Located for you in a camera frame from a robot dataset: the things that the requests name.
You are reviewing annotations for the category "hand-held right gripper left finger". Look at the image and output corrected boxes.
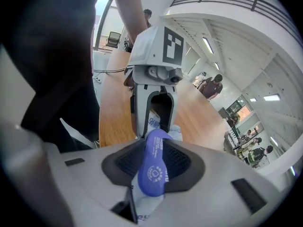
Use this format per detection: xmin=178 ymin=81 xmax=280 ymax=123
xmin=44 ymin=138 xmax=145 ymax=227

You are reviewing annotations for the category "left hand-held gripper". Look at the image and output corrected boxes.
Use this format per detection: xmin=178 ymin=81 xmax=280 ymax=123
xmin=124 ymin=25 xmax=185 ymax=139

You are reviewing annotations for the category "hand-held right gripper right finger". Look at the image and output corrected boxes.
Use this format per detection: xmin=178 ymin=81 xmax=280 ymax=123
xmin=146 ymin=140 xmax=282 ymax=227

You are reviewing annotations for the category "purple wet wipe lid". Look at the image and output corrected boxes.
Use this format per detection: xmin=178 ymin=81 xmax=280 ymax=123
xmin=137 ymin=129 xmax=175 ymax=198

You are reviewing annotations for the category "white wet wipe pack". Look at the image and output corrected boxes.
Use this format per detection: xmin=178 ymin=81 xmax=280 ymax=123
xmin=129 ymin=109 xmax=183 ymax=222

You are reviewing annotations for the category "person's left forearm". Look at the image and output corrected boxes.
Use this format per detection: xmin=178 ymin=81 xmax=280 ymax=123
xmin=114 ymin=0 xmax=149 ymax=45

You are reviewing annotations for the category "person's black printed shirt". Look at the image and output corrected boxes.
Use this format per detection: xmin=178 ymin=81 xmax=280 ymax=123
xmin=0 ymin=0 xmax=148 ymax=151

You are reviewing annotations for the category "black floor cable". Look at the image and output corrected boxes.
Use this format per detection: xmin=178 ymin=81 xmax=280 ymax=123
xmin=93 ymin=67 xmax=126 ymax=74

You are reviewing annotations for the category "grey frame mesh chair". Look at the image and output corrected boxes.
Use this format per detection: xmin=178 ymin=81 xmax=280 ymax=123
xmin=103 ymin=31 xmax=122 ymax=54

